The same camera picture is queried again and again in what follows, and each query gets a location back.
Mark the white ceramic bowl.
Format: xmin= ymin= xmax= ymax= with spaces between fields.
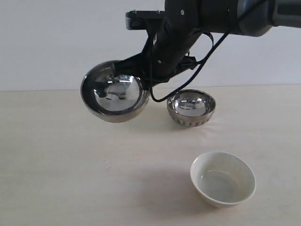
xmin=190 ymin=151 xmax=256 ymax=208

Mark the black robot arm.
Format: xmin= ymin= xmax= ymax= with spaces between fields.
xmin=113 ymin=0 xmax=301 ymax=89

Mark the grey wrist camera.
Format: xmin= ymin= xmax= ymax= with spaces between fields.
xmin=125 ymin=10 xmax=165 ymax=30

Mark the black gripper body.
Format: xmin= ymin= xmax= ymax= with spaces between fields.
xmin=141 ymin=47 xmax=197 ymax=89

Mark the smooth steel bowl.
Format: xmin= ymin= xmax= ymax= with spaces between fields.
xmin=80 ymin=60 xmax=150 ymax=123

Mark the black cable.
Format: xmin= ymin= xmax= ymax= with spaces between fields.
xmin=145 ymin=0 xmax=275 ymax=103

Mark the ribbed steel bowl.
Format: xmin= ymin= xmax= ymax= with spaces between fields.
xmin=166 ymin=89 xmax=216 ymax=128

